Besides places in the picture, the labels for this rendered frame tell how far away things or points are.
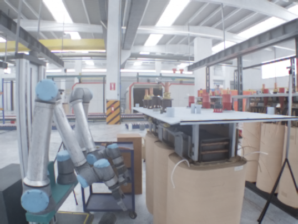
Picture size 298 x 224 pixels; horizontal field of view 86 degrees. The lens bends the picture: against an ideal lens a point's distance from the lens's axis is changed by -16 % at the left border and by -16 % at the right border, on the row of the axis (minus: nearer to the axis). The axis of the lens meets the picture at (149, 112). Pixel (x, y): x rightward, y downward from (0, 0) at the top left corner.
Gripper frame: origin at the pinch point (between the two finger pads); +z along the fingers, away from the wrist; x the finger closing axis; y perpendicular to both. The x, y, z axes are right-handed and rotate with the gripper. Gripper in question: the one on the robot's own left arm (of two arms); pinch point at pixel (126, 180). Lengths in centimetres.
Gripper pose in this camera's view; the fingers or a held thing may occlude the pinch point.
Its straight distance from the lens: 165.4
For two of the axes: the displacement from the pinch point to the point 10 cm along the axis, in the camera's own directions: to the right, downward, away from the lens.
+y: 9.1, -4.0, -0.9
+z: 3.9, 9.2, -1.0
